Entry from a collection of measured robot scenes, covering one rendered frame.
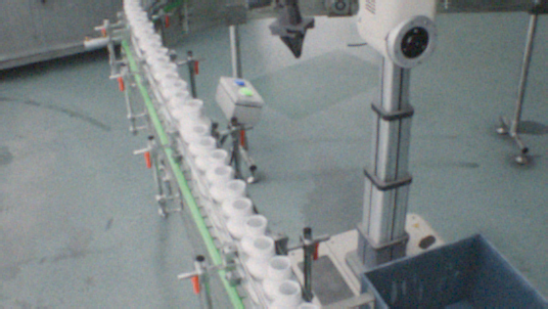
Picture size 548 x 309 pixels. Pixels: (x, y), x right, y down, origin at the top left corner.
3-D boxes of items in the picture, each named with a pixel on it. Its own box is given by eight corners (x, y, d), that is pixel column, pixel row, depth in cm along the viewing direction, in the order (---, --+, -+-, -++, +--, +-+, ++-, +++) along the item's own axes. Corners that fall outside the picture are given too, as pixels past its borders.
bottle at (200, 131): (200, 178, 151) (193, 119, 141) (223, 183, 149) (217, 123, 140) (190, 194, 146) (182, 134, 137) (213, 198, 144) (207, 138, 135)
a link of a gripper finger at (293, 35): (300, 64, 155) (294, 28, 150) (275, 62, 159) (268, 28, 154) (312, 52, 160) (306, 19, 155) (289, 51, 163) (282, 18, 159)
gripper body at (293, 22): (304, 33, 150) (298, 5, 146) (268, 32, 155) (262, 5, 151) (316, 23, 154) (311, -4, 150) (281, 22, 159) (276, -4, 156)
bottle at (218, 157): (231, 205, 142) (225, 143, 133) (243, 220, 137) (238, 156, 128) (206, 214, 140) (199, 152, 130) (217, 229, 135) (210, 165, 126)
